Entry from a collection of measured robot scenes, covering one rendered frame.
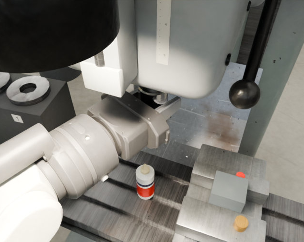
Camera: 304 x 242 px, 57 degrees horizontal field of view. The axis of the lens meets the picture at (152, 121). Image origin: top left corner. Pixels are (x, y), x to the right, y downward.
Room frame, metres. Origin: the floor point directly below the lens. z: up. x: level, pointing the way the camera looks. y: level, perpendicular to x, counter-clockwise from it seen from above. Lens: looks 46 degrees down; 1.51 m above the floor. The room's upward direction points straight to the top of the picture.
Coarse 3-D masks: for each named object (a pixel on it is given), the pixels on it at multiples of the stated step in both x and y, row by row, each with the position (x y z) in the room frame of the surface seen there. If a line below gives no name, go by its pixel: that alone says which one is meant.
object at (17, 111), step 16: (0, 80) 0.50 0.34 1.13; (16, 80) 0.50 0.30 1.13; (32, 80) 0.50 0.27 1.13; (48, 80) 0.52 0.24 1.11; (0, 96) 0.46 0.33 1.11; (16, 96) 0.45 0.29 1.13; (32, 96) 0.45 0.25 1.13; (48, 96) 0.46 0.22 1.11; (64, 96) 0.49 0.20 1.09; (0, 112) 0.43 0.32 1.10; (16, 112) 0.42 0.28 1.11; (32, 112) 0.41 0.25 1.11; (48, 112) 0.43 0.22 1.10; (64, 112) 0.48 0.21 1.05; (0, 128) 0.43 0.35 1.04; (16, 128) 0.42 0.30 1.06; (48, 128) 0.41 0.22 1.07; (0, 144) 0.44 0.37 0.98
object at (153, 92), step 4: (140, 88) 0.31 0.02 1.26; (144, 88) 0.31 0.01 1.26; (148, 88) 0.31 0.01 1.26; (140, 92) 0.31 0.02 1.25; (144, 92) 0.31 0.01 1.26; (148, 92) 0.31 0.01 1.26; (152, 92) 0.31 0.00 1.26; (156, 92) 0.31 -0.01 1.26; (160, 92) 0.31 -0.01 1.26; (144, 96) 0.30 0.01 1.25; (148, 96) 0.30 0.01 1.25; (152, 96) 0.30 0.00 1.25; (156, 96) 0.30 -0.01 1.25; (160, 96) 0.30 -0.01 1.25; (164, 96) 0.31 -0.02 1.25
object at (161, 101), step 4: (140, 96) 0.31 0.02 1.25; (168, 96) 0.32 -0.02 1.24; (144, 100) 0.30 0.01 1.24; (148, 100) 0.30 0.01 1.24; (152, 100) 0.30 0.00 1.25; (156, 100) 0.30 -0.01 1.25; (160, 100) 0.30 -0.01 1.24; (164, 100) 0.31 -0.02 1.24; (168, 100) 0.32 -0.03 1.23; (148, 104) 0.30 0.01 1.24; (152, 104) 0.30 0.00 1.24; (156, 104) 0.30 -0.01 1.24; (160, 104) 0.30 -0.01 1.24; (152, 108) 0.30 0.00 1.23
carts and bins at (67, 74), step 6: (42, 72) 1.96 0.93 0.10; (48, 72) 1.93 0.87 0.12; (54, 72) 1.92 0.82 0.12; (60, 72) 1.93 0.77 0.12; (66, 72) 1.95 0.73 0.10; (72, 72) 1.99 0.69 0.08; (78, 72) 2.04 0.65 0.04; (54, 78) 1.93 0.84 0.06; (60, 78) 1.94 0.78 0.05; (66, 78) 1.95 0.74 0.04; (72, 78) 1.98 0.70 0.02
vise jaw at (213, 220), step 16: (192, 208) 0.24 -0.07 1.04; (208, 208) 0.24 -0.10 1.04; (224, 208) 0.24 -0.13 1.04; (176, 224) 0.21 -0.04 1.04; (192, 224) 0.21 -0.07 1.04; (208, 224) 0.21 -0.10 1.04; (224, 224) 0.21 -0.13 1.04; (256, 224) 0.21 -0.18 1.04; (208, 240) 0.19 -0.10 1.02; (224, 240) 0.18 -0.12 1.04; (240, 240) 0.18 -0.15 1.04; (256, 240) 0.18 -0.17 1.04
